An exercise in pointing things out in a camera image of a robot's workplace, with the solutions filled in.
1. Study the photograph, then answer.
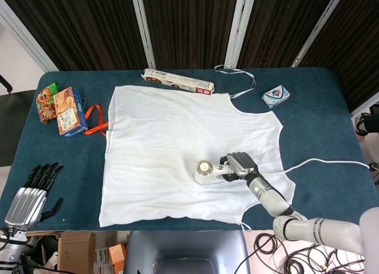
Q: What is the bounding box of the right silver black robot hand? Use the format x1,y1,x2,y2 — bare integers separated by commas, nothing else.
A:
219,151,259,183

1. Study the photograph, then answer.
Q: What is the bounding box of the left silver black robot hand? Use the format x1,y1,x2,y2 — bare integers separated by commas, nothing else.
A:
4,161,65,227

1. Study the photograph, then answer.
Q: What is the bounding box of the white handheld steam iron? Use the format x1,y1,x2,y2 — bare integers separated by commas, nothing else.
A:
194,160,237,189

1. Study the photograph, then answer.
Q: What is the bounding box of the white sleeveless shirt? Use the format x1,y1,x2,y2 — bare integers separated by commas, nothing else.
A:
98,84,297,228

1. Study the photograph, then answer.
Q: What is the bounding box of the brown cardboard box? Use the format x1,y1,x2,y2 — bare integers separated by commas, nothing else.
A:
57,232,96,270

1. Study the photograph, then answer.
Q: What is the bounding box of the white blue soap box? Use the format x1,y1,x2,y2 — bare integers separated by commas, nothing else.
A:
261,83,290,109

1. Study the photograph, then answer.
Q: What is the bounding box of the teal table cloth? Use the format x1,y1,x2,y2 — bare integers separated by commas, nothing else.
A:
0,67,379,232

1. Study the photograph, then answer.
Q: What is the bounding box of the long white ribbon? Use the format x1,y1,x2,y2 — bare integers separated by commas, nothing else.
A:
214,65,256,99

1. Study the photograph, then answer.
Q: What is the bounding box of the blue biscuit box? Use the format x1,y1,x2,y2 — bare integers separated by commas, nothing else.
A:
53,86,89,138

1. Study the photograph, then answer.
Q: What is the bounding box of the green orange snack bag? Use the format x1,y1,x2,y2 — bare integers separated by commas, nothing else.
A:
36,82,60,124

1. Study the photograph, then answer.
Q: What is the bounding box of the orange ribbon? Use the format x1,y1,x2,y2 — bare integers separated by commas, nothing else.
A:
82,104,109,136

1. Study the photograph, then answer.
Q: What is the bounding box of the long cookie box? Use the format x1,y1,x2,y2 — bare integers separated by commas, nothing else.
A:
142,68,216,96

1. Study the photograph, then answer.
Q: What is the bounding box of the small orange box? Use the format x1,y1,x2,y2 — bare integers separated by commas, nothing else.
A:
108,243,127,272

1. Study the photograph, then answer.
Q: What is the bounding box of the black red equipment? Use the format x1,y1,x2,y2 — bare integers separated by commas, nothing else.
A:
352,104,379,141

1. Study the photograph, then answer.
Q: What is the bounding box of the white power cord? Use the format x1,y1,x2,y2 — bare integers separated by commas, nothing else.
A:
275,157,371,176

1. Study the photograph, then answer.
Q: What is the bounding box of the black floor cable bundle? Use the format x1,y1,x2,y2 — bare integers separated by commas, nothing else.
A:
254,232,365,274

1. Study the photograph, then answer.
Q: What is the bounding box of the dark screen panel white frame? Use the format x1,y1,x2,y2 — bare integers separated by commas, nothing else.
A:
0,0,156,72
291,0,379,115
224,0,341,69
130,0,255,70

